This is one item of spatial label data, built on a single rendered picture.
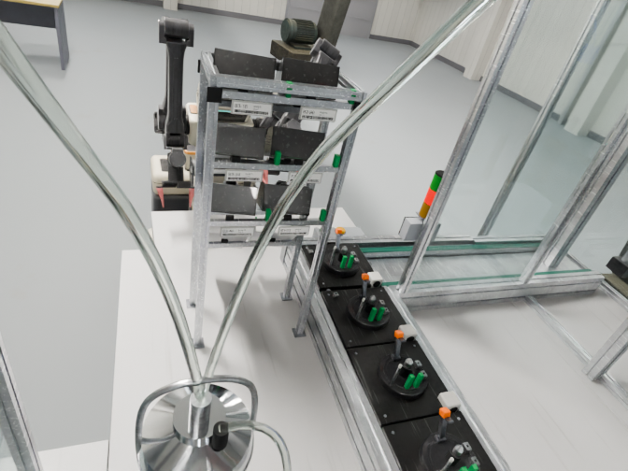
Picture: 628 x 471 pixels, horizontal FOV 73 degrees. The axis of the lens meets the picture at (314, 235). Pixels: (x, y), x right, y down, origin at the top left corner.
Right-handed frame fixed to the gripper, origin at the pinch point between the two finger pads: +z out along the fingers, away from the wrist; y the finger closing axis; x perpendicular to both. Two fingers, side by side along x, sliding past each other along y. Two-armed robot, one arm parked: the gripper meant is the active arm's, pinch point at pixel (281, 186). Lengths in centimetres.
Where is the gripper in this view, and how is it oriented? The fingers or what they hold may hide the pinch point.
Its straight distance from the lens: 139.1
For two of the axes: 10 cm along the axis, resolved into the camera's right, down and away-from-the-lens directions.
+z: 0.7, 8.9, -4.6
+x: -2.8, 4.6, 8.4
